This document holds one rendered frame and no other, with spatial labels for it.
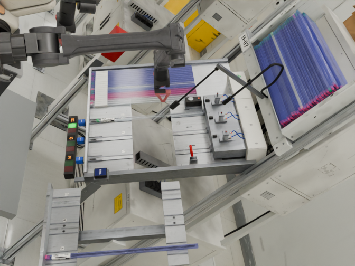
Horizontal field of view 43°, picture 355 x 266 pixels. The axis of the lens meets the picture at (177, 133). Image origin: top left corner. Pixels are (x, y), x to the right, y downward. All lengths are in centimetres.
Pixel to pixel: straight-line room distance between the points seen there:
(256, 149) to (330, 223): 161
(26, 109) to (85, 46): 86
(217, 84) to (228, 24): 101
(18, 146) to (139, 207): 62
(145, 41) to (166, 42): 6
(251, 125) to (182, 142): 31
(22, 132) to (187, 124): 71
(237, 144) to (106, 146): 56
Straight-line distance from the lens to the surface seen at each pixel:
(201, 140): 196
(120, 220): 213
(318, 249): 336
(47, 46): 128
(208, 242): 239
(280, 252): 354
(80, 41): 128
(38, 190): 268
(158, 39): 129
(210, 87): 220
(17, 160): 189
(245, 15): 316
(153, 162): 230
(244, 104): 201
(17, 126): 200
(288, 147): 179
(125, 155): 191
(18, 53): 127
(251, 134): 189
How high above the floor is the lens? 198
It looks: 30 degrees down
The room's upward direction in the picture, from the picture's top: 51 degrees clockwise
